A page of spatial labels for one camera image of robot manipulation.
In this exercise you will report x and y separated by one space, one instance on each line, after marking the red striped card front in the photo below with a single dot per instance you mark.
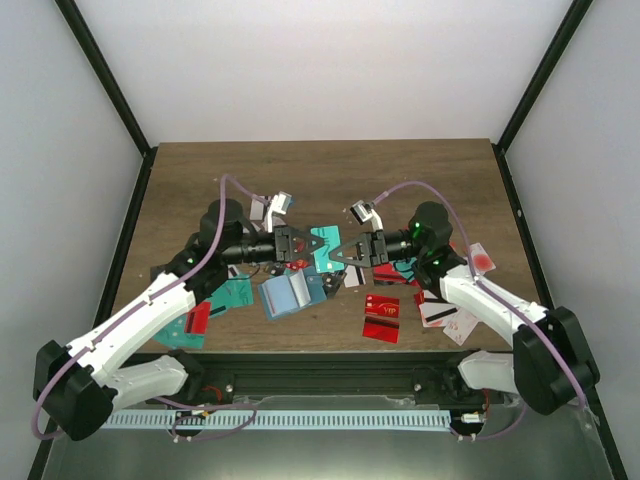
381 329

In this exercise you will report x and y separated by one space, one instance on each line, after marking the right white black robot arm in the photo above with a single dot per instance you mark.
550 362

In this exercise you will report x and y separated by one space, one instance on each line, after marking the white card red circles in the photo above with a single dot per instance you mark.
480 259

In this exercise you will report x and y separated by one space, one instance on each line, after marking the blue leather card holder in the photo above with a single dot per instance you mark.
288 294

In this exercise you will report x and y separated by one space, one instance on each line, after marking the red gold VIP card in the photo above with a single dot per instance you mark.
382 306

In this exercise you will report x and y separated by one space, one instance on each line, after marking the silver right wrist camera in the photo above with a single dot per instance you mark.
365 212

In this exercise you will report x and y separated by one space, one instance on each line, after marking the white striped card right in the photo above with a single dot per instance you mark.
436 314

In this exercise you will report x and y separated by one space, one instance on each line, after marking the red card front left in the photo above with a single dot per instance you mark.
197 319

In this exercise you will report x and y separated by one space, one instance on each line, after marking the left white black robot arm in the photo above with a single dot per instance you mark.
80 384

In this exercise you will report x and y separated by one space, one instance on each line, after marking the light blue slotted cable duct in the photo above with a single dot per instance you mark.
396 420

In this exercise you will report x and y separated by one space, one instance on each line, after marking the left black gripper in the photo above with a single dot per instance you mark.
286 246

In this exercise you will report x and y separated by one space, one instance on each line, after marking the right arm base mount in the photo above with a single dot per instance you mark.
446 389

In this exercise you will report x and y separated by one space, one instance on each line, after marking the teal card front left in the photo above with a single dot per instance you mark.
174 336

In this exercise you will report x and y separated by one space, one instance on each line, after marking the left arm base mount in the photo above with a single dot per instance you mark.
212 387

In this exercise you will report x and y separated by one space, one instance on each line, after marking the teal vip card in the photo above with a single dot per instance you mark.
331 237
234 293

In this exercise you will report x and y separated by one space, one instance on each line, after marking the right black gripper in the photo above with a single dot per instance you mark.
371 247

